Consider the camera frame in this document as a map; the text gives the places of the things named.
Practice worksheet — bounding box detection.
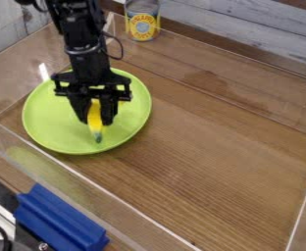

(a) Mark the yellow toy banana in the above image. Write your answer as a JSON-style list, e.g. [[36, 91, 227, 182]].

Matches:
[[89, 101, 103, 143]]

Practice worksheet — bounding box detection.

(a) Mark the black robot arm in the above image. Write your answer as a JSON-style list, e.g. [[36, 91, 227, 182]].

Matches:
[[15, 0, 133, 126]]

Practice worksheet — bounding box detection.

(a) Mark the blue plastic clamp block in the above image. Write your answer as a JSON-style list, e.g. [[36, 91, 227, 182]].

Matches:
[[15, 183, 110, 251]]

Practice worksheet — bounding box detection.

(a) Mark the clear acrylic corner bracket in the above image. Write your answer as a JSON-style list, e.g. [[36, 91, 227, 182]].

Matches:
[[103, 12, 115, 44]]

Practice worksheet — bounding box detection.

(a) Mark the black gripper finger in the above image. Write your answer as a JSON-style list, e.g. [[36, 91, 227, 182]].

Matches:
[[69, 94, 93, 124], [99, 93, 118, 126]]

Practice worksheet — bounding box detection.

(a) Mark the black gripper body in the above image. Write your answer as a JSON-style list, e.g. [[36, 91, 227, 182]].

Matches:
[[51, 47, 133, 101]]

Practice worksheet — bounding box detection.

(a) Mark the yellow labelled tin can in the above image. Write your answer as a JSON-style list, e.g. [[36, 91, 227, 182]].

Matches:
[[125, 0, 161, 42]]

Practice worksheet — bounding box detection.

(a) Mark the green round plate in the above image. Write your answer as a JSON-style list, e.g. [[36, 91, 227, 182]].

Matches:
[[23, 68, 153, 155]]

